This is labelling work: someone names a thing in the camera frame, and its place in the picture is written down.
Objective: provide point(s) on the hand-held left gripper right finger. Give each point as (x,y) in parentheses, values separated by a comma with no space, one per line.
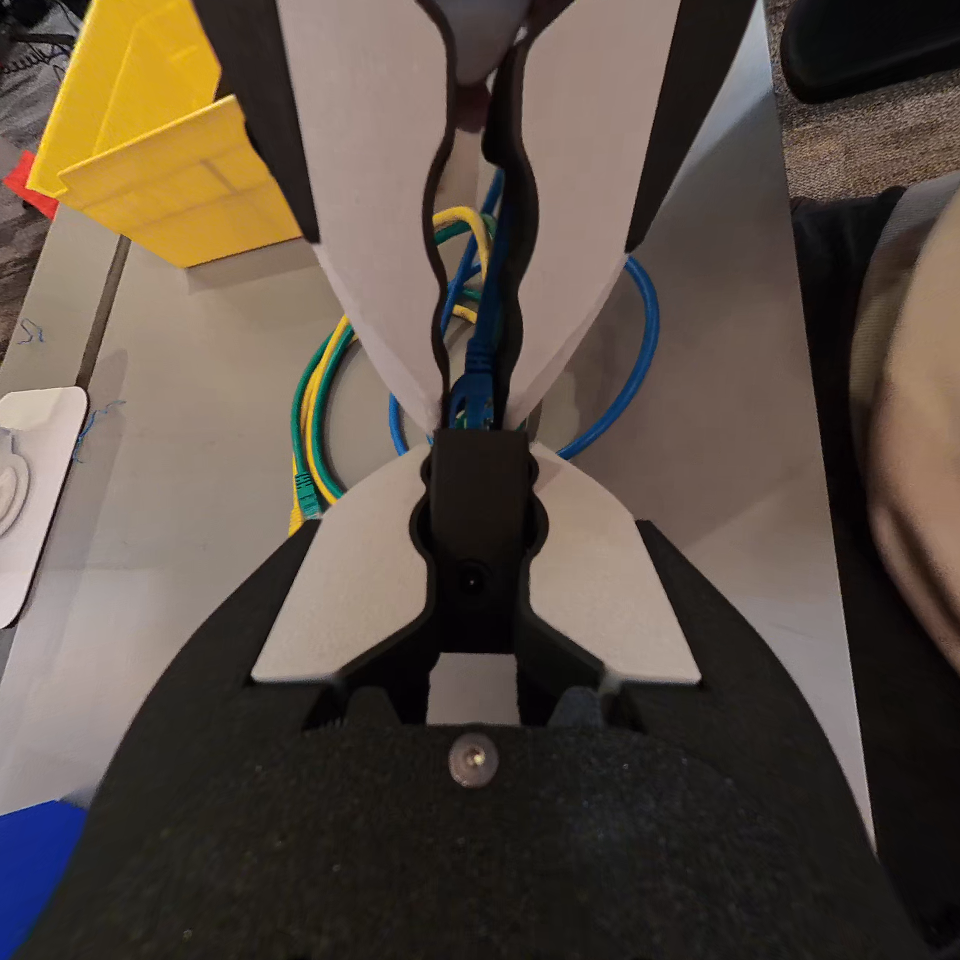
(607,585)

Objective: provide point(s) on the white plastic tray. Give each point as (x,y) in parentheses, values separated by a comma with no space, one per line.
(45,450)

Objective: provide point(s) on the red striped object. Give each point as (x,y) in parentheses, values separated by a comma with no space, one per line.
(26,187)

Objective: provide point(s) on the black chair armrest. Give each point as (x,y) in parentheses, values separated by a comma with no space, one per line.
(862,45)

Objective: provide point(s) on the black ethernet port block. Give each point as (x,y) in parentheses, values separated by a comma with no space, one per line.
(480,495)

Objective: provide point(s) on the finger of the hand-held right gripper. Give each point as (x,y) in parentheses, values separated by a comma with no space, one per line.
(360,150)
(592,150)

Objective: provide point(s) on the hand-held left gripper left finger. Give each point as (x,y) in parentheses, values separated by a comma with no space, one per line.
(352,585)

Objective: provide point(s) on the blue plastic bin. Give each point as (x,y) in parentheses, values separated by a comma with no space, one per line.
(30,870)

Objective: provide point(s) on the person's leg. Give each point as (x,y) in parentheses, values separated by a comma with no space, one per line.
(922,420)

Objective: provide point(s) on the yellow plastic bin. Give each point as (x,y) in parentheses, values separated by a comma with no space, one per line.
(150,172)

